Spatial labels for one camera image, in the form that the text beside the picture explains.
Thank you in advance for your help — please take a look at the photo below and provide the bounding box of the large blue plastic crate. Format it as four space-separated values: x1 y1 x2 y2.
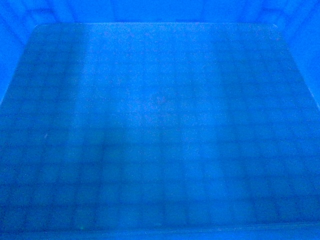
0 0 320 240

